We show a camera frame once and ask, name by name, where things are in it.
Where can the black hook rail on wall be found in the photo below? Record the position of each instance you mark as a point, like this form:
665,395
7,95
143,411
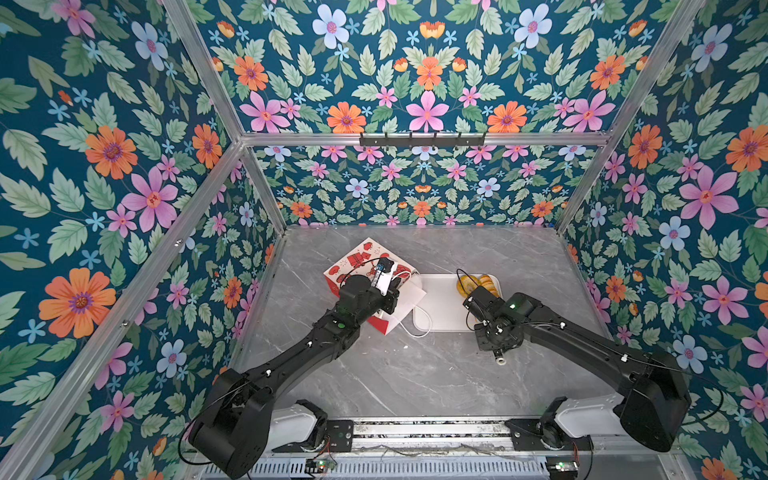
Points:
408,140

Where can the white perforated cable duct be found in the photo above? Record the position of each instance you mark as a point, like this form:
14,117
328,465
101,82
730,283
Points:
397,467

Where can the aluminium frame bar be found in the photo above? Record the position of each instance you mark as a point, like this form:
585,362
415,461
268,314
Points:
51,419
530,139

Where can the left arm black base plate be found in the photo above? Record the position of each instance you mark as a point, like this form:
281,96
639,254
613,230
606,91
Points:
335,436

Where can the fake sliced bread loaf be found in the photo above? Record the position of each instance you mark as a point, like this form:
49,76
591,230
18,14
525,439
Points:
488,283

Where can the yellow fake donut bread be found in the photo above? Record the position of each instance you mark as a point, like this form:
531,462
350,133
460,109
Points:
467,284

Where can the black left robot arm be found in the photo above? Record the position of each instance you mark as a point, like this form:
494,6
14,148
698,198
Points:
232,429

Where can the aluminium frame back bar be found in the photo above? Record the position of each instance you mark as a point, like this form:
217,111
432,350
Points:
530,139

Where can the aluminium frame corner post left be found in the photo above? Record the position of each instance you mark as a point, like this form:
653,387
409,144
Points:
189,33

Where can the aluminium frame corner post right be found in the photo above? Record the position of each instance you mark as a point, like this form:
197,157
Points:
681,21

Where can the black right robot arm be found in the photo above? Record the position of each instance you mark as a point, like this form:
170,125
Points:
650,397

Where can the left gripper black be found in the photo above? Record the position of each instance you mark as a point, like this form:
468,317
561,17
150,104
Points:
392,296

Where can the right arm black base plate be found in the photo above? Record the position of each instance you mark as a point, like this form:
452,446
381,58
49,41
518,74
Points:
528,434

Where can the red white paper bag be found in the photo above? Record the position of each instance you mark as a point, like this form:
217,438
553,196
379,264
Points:
362,260

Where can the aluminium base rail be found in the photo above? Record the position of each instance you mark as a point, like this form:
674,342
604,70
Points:
410,435

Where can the aluminium frame left bar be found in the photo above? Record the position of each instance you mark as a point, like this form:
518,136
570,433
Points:
51,419

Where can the white rectangular tray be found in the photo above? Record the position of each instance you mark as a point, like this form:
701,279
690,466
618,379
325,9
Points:
441,309

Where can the aluminium frame corner post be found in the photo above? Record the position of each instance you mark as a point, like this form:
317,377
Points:
681,21
189,33

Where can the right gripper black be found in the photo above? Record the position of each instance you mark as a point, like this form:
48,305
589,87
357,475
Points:
482,346

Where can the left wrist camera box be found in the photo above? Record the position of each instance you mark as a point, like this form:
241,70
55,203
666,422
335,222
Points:
383,275

